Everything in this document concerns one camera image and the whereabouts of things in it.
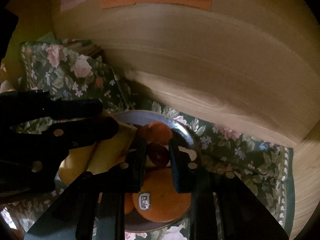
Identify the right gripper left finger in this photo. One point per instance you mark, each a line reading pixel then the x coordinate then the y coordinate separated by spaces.
pixel 136 160

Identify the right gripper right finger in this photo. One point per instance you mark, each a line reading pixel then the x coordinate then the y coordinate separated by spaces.
pixel 184 171

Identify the yellow banana half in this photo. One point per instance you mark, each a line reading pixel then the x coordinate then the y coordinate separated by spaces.
pixel 75 163

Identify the small tangerine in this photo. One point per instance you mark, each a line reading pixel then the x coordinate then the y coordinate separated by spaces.
pixel 128 203

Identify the orange with Dole sticker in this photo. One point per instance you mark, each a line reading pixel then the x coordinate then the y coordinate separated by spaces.
pixel 157 200

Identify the floral dark green cloth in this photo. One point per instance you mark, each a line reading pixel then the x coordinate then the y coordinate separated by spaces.
pixel 264 167

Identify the floral cushion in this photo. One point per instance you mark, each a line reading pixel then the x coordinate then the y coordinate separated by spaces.
pixel 69 75

